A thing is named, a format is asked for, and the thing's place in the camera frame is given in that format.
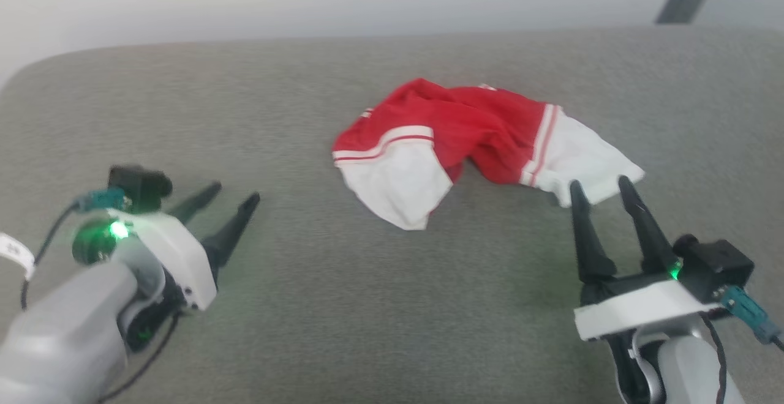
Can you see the teal camera connector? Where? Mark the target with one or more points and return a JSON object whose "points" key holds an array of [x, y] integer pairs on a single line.
{"points": [[101, 199], [750, 312]]}

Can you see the teal left camera connector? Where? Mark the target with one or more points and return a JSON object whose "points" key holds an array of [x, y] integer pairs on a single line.
{"points": [[101, 199]]}

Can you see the teal right camera connector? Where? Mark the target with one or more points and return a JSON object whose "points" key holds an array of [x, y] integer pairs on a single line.
{"points": [[750, 312]]}

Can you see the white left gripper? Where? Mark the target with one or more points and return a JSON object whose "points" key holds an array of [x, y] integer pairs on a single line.
{"points": [[177, 257]]}

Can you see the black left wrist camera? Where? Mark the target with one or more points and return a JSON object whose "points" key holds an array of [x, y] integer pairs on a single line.
{"points": [[139, 187]]}

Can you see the red and white garment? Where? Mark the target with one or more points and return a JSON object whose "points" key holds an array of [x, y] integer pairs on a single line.
{"points": [[484, 128]]}

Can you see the grey fabric sofa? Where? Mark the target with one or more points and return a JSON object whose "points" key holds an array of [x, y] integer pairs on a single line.
{"points": [[367, 306]]}

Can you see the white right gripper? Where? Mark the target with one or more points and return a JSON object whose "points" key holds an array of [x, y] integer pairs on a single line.
{"points": [[643, 309]]}

